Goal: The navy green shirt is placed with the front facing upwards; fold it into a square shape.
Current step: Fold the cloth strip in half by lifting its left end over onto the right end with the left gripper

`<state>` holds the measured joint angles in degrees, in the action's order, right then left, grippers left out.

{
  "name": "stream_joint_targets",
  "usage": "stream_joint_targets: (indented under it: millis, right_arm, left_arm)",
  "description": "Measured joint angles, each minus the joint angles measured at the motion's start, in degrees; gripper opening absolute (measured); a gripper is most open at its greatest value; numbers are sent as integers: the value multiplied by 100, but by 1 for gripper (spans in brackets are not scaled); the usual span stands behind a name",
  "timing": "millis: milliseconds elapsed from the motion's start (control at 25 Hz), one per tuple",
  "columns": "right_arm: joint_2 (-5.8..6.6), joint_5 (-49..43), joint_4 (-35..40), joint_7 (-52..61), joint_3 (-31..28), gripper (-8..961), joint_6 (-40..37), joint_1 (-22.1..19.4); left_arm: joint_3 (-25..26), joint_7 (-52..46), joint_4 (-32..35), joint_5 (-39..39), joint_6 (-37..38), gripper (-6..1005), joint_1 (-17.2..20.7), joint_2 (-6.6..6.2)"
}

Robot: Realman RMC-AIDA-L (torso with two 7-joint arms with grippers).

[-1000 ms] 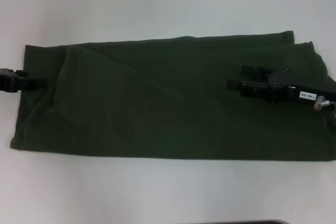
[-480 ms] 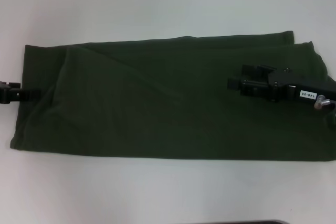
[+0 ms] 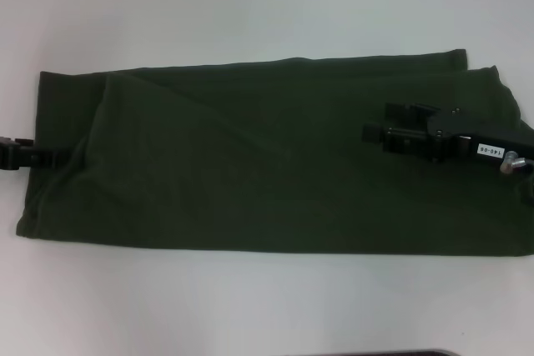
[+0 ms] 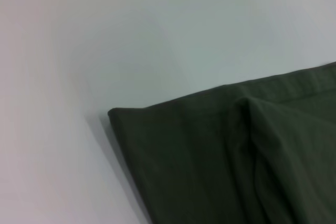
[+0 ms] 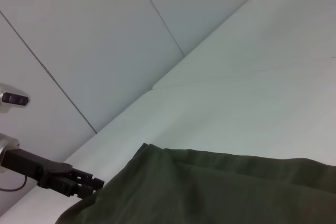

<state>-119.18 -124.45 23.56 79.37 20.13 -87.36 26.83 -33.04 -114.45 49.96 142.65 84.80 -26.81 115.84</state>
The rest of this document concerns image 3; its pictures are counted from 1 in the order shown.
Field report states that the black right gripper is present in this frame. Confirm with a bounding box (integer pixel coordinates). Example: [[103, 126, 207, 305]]
[[362, 102, 534, 168]]

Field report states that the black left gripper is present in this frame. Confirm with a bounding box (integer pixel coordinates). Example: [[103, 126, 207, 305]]
[[0, 135, 68, 173]]

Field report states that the dark green FREE! t-shirt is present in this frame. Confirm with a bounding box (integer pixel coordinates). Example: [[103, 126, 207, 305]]
[[15, 48, 534, 258]]

